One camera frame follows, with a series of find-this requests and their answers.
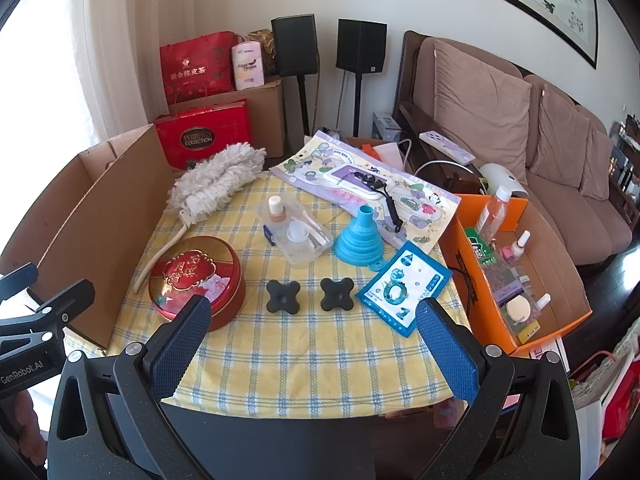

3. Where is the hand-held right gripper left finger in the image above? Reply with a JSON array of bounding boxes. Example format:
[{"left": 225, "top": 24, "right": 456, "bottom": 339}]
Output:
[{"left": 47, "top": 294, "right": 213, "bottom": 480}]

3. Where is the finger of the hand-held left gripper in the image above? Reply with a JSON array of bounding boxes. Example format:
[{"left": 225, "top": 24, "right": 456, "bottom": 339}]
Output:
[
  {"left": 0, "top": 262, "right": 40, "bottom": 302},
  {"left": 0, "top": 279, "right": 96, "bottom": 356}
]

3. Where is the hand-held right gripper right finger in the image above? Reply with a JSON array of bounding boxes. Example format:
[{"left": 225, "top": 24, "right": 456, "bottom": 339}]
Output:
[{"left": 415, "top": 297, "right": 586, "bottom": 480}]

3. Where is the blue printed packet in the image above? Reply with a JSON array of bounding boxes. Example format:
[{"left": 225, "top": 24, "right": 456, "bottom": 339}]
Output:
[{"left": 356, "top": 241, "right": 453, "bottom": 338}]

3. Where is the round red floral tin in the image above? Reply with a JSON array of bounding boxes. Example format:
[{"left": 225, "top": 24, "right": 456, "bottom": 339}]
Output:
[{"left": 148, "top": 235, "right": 246, "bottom": 332}]

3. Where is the large brown cardboard box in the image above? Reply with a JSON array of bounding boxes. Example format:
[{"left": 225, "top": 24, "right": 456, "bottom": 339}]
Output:
[{"left": 0, "top": 124, "right": 181, "bottom": 351}]

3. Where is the black cross-shaped pad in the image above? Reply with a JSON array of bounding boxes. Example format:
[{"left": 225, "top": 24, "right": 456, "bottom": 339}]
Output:
[
  {"left": 266, "top": 278, "right": 303, "bottom": 315},
  {"left": 320, "top": 277, "right": 356, "bottom": 312}
]

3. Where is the blue silicone funnel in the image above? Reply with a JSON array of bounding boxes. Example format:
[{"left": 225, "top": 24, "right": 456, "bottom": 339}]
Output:
[{"left": 334, "top": 204, "right": 387, "bottom": 272}]

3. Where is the clear plastic bag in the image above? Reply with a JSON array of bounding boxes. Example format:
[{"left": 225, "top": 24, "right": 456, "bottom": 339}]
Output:
[{"left": 256, "top": 195, "right": 335, "bottom": 267}]

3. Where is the black lanyard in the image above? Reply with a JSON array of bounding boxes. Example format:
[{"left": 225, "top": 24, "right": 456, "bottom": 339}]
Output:
[{"left": 352, "top": 172, "right": 403, "bottom": 233}]

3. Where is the orange cardboard box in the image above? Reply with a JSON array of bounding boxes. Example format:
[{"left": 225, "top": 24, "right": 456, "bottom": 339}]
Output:
[{"left": 439, "top": 192, "right": 593, "bottom": 358}]

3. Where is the purple cosmetic sponge packet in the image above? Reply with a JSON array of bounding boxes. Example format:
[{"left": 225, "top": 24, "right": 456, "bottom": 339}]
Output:
[{"left": 492, "top": 265, "right": 543, "bottom": 326}]

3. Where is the green toothpaste box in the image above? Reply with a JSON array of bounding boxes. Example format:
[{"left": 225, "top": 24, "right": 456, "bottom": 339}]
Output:
[{"left": 464, "top": 227, "right": 506, "bottom": 271}]

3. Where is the clear plastic bottle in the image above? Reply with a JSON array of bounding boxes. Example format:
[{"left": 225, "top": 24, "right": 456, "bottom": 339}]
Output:
[{"left": 474, "top": 185, "right": 513, "bottom": 243}]

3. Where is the white fluffy duster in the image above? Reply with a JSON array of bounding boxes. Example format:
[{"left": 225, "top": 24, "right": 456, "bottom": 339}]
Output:
[{"left": 132, "top": 142, "right": 268, "bottom": 296}]

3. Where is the red shopping bag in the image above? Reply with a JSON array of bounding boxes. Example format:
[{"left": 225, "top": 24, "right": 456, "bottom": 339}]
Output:
[{"left": 600, "top": 360, "right": 640, "bottom": 441}]

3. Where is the brown sofa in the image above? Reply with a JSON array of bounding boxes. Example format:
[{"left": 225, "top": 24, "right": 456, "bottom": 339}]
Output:
[{"left": 392, "top": 30, "right": 633, "bottom": 266}]

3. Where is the white nail lamp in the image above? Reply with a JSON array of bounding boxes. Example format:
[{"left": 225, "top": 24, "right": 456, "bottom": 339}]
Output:
[{"left": 479, "top": 162, "right": 530, "bottom": 198}]

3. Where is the white paper bag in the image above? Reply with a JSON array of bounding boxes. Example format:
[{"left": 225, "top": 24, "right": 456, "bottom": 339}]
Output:
[{"left": 370, "top": 142, "right": 408, "bottom": 171}]

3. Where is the white purple power strip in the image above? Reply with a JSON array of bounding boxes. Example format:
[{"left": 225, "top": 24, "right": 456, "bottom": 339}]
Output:
[{"left": 419, "top": 131, "right": 475, "bottom": 165}]

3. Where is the red gift box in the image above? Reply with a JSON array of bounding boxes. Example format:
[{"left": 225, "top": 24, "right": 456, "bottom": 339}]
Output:
[{"left": 153, "top": 99, "right": 253, "bottom": 168}]

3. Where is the illustrated flat package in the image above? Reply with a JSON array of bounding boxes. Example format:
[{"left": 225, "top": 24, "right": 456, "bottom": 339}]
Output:
[{"left": 269, "top": 131, "right": 461, "bottom": 251}]

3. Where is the white grey appliance box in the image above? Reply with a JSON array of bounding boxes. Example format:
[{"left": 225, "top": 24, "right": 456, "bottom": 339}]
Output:
[{"left": 372, "top": 111, "right": 403, "bottom": 141}]

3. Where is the small brown sofa cushion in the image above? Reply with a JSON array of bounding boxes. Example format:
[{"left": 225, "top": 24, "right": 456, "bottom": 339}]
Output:
[{"left": 580, "top": 127, "right": 615, "bottom": 201}]

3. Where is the white curtain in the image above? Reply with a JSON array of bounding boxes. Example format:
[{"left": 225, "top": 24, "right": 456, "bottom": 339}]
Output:
[{"left": 0, "top": 0, "right": 196, "bottom": 241}]

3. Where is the large brown sofa cushion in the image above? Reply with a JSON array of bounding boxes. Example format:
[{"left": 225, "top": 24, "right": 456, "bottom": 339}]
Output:
[{"left": 434, "top": 40, "right": 533, "bottom": 183}]

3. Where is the medium brown sofa cushion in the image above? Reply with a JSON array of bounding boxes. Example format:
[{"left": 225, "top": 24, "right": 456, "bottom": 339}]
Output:
[{"left": 530, "top": 82, "right": 591, "bottom": 176}]

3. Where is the shelf with bottles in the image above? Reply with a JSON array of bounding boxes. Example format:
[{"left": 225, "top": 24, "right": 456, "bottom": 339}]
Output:
[{"left": 607, "top": 115, "right": 640, "bottom": 221}]

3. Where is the black speaker stand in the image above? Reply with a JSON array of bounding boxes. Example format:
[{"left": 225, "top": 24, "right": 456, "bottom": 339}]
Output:
[
  {"left": 297, "top": 75, "right": 311, "bottom": 136},
  {"left": 352, "top": 72, "right": 363, "bottom": 133}
]

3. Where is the red gift bag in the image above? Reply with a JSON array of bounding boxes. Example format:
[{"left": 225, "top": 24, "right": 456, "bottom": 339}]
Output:
[{"left": 160, "top": 31, "right": 238, "bottom": 106}]

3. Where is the white tissue pack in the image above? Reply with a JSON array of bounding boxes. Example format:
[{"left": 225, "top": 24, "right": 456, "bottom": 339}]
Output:
[{"left": 231, "top": 40, "right": 265, "bottom": 92}]

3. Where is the black speaker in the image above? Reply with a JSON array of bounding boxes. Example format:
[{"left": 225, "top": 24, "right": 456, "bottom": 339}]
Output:
[
  {"left": 271, "top": 15, "right": 318, "bottom": 78},
  {"left": 336, "top": 19, "right": 388, "bottom": 75}
]

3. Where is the white cable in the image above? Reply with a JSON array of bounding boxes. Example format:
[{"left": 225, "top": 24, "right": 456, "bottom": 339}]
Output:
[{"left": 400, "top": 140, "right": 481, "bottom": 181}]

